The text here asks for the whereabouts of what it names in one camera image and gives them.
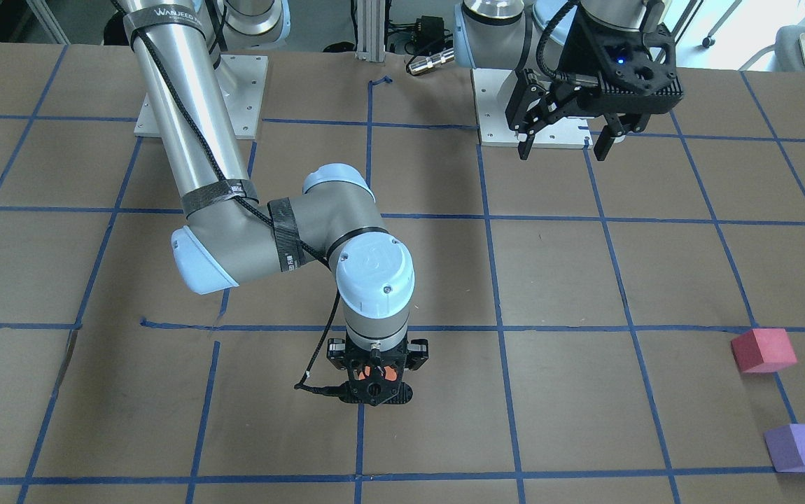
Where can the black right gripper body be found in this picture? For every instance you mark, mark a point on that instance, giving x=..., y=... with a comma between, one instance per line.
x=337, y=354

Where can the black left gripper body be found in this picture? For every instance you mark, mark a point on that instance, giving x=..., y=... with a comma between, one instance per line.
x=579, y=61

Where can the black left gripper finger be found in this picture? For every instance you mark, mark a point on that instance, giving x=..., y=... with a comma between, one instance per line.
x=609, y=136
x=525, y=145

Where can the orange foam block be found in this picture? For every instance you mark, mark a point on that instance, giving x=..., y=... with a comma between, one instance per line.
x=386, y=372

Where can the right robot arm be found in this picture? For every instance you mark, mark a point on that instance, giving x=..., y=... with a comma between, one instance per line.
x=230, y=238

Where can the red foam block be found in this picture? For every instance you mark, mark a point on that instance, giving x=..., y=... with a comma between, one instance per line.
x=763, y=350

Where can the purple foam block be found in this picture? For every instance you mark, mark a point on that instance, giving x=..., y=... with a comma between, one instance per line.
x=786, y=447

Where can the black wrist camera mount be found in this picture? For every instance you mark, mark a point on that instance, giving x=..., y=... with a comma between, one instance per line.
x=592, y=46
x=374, y=391

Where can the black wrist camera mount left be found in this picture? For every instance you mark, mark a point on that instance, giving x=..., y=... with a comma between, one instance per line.
x=592, y=46

